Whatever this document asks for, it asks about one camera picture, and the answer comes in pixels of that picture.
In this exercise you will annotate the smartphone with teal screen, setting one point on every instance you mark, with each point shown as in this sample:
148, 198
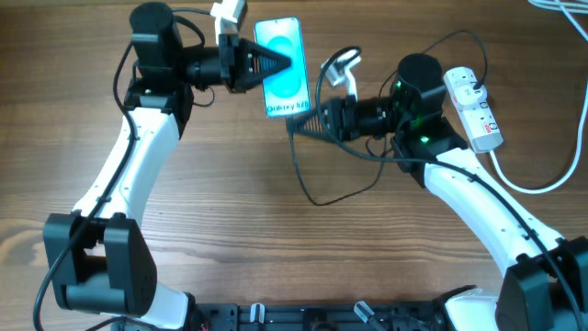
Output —
286, 93

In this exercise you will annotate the white power strip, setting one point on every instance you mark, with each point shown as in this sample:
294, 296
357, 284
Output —
479, 124

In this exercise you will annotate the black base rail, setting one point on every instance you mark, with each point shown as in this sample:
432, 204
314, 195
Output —
411, 315

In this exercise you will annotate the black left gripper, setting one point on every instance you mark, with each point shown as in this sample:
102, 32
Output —
231, 47

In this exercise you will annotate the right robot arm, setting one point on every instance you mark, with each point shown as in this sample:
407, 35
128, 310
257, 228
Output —
544, 275

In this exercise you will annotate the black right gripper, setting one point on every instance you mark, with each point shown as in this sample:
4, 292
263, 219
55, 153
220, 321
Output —
342, 113

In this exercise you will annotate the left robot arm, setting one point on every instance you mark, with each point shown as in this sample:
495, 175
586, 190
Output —
99, 260

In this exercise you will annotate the white charger adapter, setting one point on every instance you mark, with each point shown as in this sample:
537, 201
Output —
467, 96

